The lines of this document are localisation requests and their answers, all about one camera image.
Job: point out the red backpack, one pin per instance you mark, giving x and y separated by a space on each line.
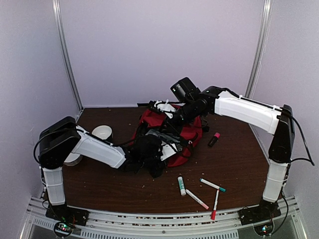
189 134

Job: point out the grey pencil pouch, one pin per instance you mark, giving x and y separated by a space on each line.
167 138

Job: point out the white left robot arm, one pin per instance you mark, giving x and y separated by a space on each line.
64 138

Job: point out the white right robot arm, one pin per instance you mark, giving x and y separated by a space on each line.
275 120

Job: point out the round white bowl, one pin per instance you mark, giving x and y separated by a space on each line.
104 132

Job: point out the black pink highlighter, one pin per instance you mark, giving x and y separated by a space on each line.
214 139

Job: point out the white glue stick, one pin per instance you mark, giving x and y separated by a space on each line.
181 185

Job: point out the teal capped white marker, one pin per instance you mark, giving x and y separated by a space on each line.
212 185

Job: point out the pink capped white marker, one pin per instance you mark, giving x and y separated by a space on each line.
194 197

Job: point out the scalloped white bowl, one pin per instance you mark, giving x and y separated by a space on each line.
73 159

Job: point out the red capped white marker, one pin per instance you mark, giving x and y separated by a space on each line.
213 215

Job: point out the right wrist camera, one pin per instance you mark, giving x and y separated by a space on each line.
162 107

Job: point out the front aluminium rail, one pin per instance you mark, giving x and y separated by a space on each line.
115 225

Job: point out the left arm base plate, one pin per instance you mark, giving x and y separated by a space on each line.
69 215

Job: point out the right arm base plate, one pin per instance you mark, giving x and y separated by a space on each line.
257 214

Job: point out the right aluminium frame post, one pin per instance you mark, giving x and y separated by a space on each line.
260 48

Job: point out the aluminium frame post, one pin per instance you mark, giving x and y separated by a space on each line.
260 48
65 53

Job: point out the left aluminium frame post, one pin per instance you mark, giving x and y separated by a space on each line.
65 53

